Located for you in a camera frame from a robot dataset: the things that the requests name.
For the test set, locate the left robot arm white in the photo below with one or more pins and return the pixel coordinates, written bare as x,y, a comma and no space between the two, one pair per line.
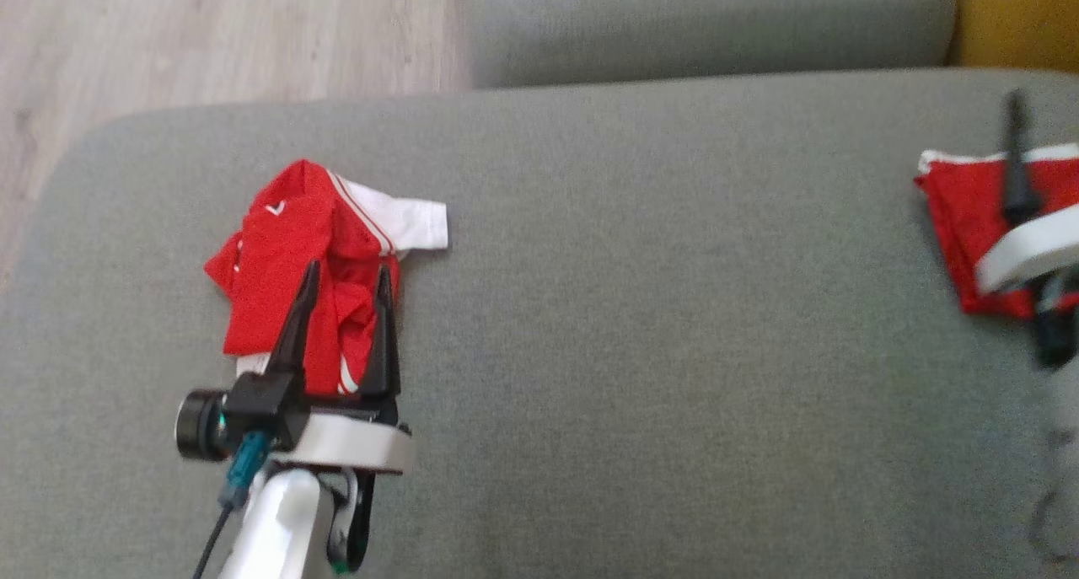
282,520

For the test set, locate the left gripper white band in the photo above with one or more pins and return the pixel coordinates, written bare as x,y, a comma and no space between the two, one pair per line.
354,444

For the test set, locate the red jersey with white sleeves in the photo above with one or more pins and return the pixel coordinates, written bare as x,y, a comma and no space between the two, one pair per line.
287,259

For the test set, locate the grey sofa seat cushion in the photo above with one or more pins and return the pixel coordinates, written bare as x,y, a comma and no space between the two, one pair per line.
632,309

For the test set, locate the grey sofa side cushion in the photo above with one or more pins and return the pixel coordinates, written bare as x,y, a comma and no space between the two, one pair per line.
691,23

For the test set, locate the yellow panel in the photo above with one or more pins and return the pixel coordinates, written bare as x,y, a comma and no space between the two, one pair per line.
1020,14

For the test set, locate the red Bulls garment white hem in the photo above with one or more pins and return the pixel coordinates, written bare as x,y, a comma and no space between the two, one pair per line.
969,217

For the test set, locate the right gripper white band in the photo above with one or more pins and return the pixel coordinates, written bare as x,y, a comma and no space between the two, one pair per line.
1033,250

